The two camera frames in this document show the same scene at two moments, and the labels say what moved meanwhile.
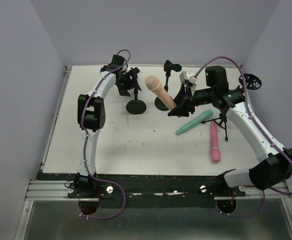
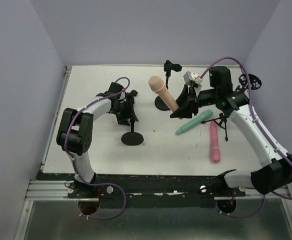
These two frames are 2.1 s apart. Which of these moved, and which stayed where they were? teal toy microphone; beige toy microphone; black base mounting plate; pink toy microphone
Moved: beige toy microphone
Stayed: pink toy microphone; black base mounting plate; teal toy microphone
